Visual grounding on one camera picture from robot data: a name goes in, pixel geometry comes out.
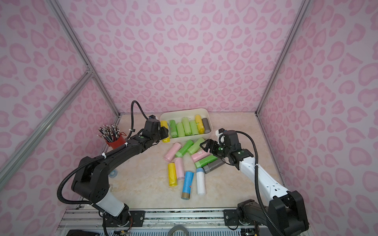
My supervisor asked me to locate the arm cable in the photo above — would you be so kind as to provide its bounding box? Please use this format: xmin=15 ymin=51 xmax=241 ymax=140
xmin=234 ymin=130 xmax=285 ymax=236
xmin=126 ymin=100 xmax=150 ymax=142

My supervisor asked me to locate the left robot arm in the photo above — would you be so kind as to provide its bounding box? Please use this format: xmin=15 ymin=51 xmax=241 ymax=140
xmin=57 ymin=116 xmax=169 ymax=226

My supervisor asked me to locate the white roll blue cap right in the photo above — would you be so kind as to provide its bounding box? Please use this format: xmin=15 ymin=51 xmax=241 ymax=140
xmin=196 ymin=168 xmax=206 ymax=195

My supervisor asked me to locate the pink roll upper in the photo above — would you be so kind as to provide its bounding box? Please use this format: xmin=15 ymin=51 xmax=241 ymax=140
xmin=163 ymin=143 xmax=182 ymax=163

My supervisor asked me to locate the yellow roll with label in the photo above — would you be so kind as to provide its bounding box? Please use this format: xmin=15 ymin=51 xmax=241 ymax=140
xmin=195 ymin=115 xmax=205 ymax=134

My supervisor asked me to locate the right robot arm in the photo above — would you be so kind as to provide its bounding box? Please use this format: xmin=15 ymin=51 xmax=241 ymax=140
xmin=200 ymin=129 xmax=310 ymax=236

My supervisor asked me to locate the light green roll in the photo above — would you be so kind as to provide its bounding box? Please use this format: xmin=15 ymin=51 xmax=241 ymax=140
xmin=182 ymin=117 xmax=192 ymax=136
xmin=188 ymin=138 xmax=205 ymax=155

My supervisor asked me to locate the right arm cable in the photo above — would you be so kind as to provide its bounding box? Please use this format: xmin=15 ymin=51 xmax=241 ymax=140
xmin=234 ymin=130 xmax=285 ymax=236

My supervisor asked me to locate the white plastic storage box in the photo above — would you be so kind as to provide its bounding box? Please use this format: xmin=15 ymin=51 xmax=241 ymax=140
xmin=159 ymin=108 xmax=213 ymax=144

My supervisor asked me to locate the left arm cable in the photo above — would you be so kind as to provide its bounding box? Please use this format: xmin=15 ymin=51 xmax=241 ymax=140
xmin=126 ymin=100 xmax=150 ymax=142

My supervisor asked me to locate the pink roll with label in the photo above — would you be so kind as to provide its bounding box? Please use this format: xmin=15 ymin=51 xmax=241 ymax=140
xmin=191 ymin=150 xmax=210 ymax=162

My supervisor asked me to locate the dark green roll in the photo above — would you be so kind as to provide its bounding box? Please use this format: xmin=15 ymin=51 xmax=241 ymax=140
xmin=169 ymin=120 xmax=178 ymax=138

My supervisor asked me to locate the pink roll lower middle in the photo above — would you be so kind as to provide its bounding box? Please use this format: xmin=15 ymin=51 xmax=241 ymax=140
xmin=174 ymin=157 xmax=185 ymax=180

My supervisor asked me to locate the grey roll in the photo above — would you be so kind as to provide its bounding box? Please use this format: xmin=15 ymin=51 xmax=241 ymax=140
xmin=203 ymin=159 xmax=225 ymax=174
xmin=202 ymin=118 xmax=211 ymax=134

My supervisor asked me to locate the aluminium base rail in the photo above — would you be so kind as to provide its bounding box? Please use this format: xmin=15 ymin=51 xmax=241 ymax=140
xmin=54 ymin=206 xmax=314 ymax=236

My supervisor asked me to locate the red pen holder cup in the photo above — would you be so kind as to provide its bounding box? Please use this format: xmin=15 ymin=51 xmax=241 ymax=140
xmin=106 ymin=132 xmax=127 ymax=149

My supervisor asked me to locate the bundle of pens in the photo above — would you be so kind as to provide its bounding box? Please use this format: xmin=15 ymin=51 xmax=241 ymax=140
xmin=98 ymin=125 xmax=121 ymax=143

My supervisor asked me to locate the blue tape roll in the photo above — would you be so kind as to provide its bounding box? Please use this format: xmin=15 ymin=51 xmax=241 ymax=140
xmin=108 ymin=169 xmax=118 ymax=179

